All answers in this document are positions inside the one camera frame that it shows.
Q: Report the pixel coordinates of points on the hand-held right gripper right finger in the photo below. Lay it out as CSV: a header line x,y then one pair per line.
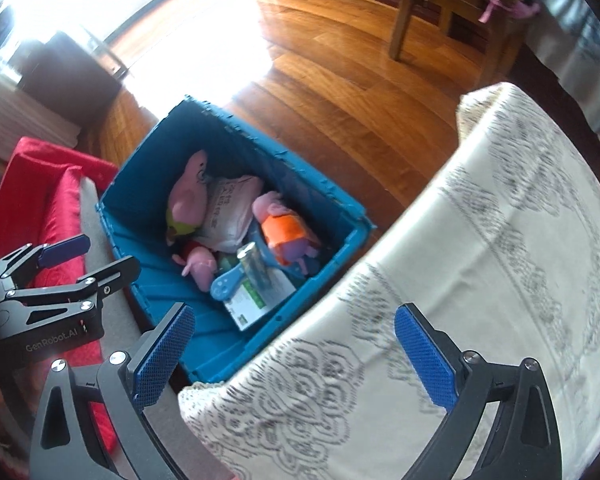
x,y
426,360

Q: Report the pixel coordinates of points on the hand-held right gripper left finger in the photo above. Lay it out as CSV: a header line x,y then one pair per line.
x,y
161,355

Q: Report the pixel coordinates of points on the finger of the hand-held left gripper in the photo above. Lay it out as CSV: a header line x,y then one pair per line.
x,y
62,251
111,272

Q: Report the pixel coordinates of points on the blue plastic container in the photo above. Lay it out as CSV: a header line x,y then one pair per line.
x,y
145,270

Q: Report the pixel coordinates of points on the red cloth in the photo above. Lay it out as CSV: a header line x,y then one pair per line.
x,y
35,185

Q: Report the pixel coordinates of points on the pink pig plush red dress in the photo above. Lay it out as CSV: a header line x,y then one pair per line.
x,y
200,260

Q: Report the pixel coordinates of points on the blue plastic clip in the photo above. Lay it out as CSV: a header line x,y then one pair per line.
x,y
226,283

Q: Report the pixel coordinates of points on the pink pig plush green dress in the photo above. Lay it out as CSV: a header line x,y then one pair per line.
x,y
187,200

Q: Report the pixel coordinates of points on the white green paper box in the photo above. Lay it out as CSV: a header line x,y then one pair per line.
x,y
261,304

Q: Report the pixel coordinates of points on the silver metal can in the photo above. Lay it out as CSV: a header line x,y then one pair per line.
x,y
254,265

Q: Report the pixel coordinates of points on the white printed packet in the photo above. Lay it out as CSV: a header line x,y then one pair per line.
x,y
227,215

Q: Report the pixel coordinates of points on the white patterned tablecloth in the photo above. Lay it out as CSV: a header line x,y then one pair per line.
x,y
480,235

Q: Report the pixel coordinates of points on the dark cabinet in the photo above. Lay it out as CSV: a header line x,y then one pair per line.
x,y
65,75

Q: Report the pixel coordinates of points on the pink pig plush orange dress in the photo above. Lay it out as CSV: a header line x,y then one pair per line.
x,y
282,227

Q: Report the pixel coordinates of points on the wooden chair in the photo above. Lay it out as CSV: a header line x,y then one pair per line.
x,y
405,25

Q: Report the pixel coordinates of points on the white pleated cloth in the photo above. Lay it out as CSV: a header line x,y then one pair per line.
x,y
580,60

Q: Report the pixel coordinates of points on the pink ribbon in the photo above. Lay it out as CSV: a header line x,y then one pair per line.
x,y
500,7

